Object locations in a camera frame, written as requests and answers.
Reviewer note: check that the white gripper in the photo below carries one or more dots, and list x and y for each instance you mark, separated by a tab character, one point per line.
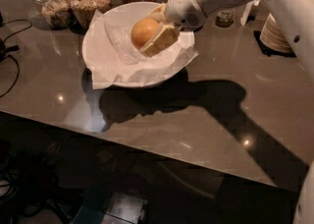
183	9

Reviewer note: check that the orange fruit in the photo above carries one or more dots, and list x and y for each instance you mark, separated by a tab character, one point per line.
142	31

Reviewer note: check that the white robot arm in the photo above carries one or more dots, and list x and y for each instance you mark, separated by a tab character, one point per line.
295	18

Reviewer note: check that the white bowl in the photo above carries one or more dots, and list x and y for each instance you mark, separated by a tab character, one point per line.
98	43

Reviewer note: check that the white paper napkin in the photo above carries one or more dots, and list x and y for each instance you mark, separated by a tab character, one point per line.
111	54

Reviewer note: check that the clear glass bottle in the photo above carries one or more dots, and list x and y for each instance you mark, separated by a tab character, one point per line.
224	19

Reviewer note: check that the glass jar with grains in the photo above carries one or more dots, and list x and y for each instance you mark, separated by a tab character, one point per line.
89	2

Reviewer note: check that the white stand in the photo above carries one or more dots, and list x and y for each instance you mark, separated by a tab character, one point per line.
250	11

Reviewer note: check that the stack of paper plates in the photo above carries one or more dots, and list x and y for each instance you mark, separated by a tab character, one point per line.
272	36

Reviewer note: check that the glass jar with oats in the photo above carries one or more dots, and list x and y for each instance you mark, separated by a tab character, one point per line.
58	14

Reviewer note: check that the metal box under table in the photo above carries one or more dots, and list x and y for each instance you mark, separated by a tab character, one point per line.
116	208

